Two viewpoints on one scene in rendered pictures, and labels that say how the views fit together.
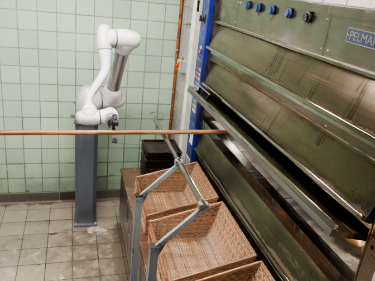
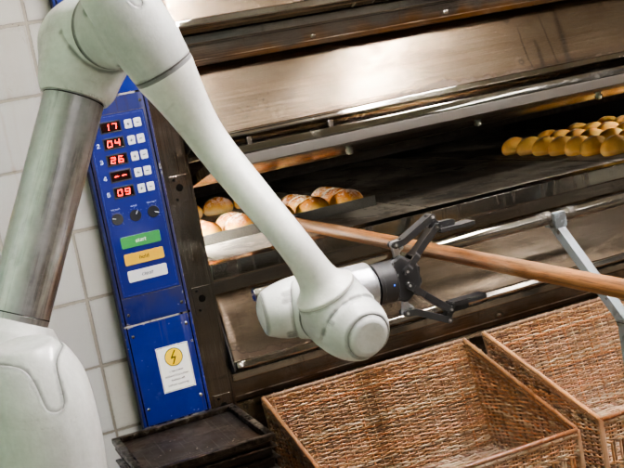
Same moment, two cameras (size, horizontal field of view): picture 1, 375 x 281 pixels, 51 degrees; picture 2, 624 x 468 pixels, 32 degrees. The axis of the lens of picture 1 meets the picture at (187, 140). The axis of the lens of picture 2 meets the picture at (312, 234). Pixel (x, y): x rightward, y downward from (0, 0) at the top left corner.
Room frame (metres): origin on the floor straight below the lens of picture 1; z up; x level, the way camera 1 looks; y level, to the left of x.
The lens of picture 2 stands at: (2.76, 2.42, 1.58)
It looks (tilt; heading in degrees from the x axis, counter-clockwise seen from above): 8 degrees down; 267
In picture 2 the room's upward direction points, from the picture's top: 11 degrees counter-clockwise
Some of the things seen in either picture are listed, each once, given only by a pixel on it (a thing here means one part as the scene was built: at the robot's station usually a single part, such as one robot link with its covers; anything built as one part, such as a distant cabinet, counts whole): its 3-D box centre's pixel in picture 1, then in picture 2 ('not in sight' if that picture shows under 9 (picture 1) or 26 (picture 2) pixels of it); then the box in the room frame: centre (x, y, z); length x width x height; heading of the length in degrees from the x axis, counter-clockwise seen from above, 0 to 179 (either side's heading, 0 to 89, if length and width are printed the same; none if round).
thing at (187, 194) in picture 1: (173, 195); (418, 443); (2.49, 0.06, 0.72); 0.56 x 0.49 x 0.28; 16
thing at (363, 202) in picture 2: not in sight; (261, 217); (2.73, -0.66, 1.20); 0.55 x 0.36 x 0.03; 17
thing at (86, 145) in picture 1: (86, 172); not in sight; (3.11, 0.85, 0.50); 0.21 x 0.21 x 1.00; 15
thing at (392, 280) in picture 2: (113, 124); (395, 279); (2.53, 0.51, 1.19); 0.09 x 0.07 x 0.08; 17
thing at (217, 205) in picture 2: not in sight; (217, 204); (2.85, -1.10, 1.21); 0.10 x 0.07 x 0.05; 14
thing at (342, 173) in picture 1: (261, 111); (514, 45); (2.02, -0.37, 1.54); 1.79 x 0.11 x 0.19; 17
